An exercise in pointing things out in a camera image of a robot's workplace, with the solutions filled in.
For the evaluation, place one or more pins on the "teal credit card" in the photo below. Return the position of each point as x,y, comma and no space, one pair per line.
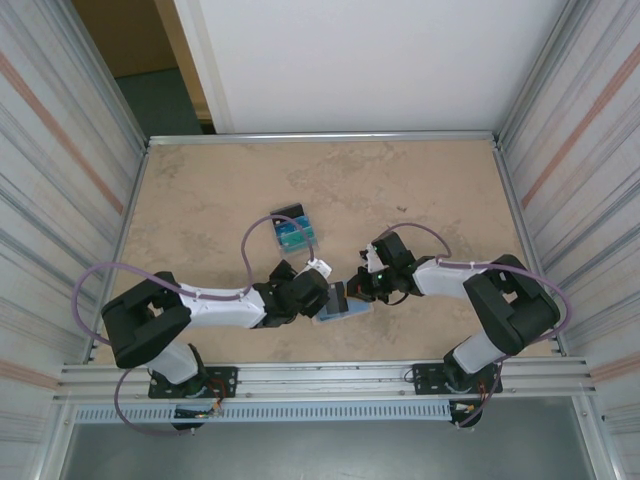
300,241

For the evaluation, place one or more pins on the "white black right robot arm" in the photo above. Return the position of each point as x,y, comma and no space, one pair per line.
510,305

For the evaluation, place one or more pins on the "aluminium frame post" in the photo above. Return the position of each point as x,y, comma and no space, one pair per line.
106,75
532,75

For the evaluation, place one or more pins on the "small green circuit board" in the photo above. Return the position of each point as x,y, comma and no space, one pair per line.
197,413

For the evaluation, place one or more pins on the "aluminium table edge bar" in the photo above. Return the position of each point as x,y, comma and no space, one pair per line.
320,137

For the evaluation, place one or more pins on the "light blue credit card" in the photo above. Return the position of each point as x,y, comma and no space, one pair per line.
292,226

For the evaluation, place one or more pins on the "tan wooden door edge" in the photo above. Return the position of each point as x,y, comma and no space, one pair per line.
180,50

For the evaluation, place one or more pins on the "clear acrylic card stand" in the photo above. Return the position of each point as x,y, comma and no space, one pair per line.
300,254

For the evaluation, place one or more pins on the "aluminium table side bar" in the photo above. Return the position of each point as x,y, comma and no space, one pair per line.
511,200
134,200

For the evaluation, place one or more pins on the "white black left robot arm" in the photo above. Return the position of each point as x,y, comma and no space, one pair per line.
145,325

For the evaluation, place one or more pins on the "beige leather card holder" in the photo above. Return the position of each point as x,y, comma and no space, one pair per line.
357,307

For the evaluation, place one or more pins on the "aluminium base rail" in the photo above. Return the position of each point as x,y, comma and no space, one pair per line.
325,375

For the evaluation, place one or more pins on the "black credit card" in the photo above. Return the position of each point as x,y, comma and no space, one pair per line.
290,210

